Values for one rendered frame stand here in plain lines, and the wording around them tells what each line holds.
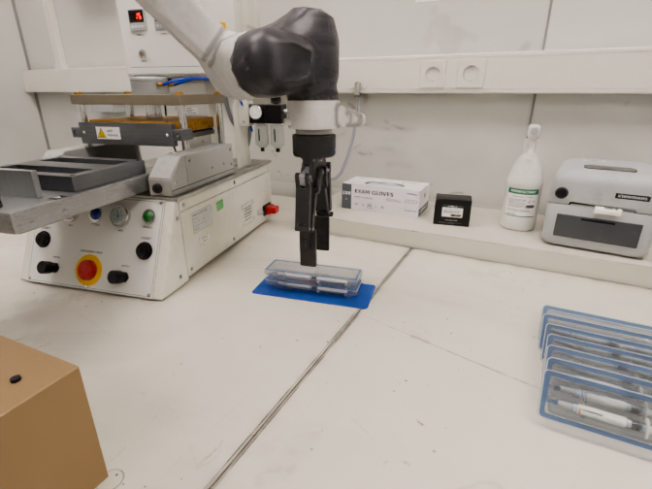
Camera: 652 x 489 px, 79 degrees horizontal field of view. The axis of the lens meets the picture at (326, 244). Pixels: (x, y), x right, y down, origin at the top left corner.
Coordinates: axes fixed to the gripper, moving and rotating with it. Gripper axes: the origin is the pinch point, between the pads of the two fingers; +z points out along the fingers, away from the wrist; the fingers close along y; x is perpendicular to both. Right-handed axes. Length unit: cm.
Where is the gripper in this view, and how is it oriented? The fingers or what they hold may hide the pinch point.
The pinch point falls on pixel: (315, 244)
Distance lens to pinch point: 75.5
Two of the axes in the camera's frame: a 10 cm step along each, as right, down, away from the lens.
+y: -2.8, 3.4, -9.0
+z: 0.0, 9.4, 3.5
